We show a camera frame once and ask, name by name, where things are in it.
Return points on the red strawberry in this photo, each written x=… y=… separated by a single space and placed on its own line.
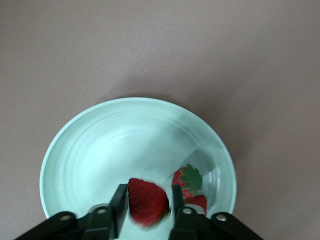
x=147 y=202
x=198 y=201
x=192 y=180

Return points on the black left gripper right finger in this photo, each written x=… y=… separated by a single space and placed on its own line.
x=178 y=215

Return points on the pale green round plate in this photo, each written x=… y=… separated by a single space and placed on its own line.
x=112 y=150

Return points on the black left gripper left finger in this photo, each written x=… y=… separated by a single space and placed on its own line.
x=117 y=205

